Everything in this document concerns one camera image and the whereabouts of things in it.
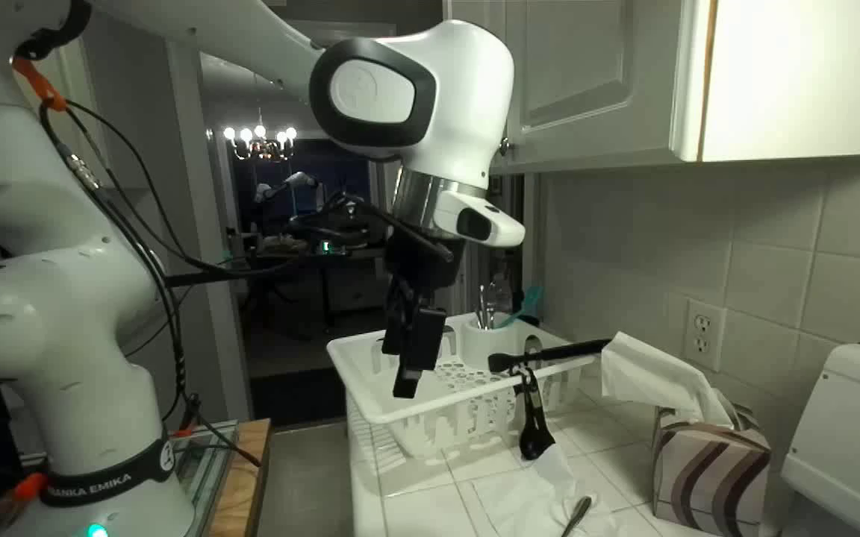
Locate white upper cabinets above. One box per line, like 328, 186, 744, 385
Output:
441, 0, 860, 173

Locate white gas stove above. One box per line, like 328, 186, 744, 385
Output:
783, 344, 860, 532

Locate white plastic dish rack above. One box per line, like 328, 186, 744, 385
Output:
326, 314, 564, 493

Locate striped tissue box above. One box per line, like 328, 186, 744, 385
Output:
650, 407, 774, 537

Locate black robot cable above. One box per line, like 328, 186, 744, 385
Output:
8, 0, 266, 471

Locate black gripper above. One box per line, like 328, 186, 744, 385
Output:
383, 229, 463, 401

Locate black ladle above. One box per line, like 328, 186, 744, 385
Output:
519, 335, 555, 459

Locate metal spoon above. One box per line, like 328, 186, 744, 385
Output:
562, 495, 593, 537

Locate wooden table edge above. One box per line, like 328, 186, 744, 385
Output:
204, 419, 271, 537

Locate lit chandelier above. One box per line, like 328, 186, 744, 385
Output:
220, 122, 296, 162

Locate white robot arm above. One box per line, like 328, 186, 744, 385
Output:
0, 0, 526, 537

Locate white wall outlet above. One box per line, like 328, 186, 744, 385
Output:
683, 303, 726, 371

